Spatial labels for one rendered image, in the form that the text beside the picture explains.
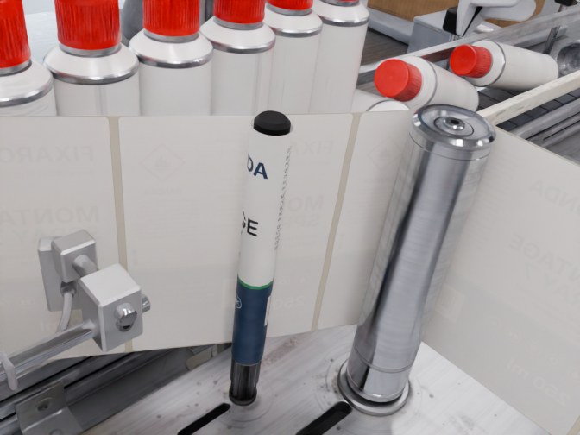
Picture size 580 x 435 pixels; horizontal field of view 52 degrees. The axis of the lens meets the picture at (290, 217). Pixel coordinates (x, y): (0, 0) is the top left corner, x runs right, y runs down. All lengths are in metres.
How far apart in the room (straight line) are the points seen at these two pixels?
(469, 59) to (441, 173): 0.42
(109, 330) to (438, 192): 0.15
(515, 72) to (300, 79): 0.35
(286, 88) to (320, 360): 0.20
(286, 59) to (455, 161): 0.20
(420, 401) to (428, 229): 0.14
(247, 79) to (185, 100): 0.05
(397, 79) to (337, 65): 0.07
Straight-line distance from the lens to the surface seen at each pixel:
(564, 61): 0.97
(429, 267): 0.30
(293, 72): 0.45
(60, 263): 0.27
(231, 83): 0.41
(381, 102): 0.51
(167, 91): 0.38
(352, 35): 0.48
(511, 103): 0.73
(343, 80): 0.49
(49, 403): 0.43
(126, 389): 0.45
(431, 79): 0.56
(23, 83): 0.33
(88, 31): 0.35
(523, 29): 0.84
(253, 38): 0.40
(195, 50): 0.38
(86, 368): 0.43
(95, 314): 0.25
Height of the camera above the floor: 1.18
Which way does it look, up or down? 36 degrees down
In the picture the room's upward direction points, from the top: 8 degrees clockwise
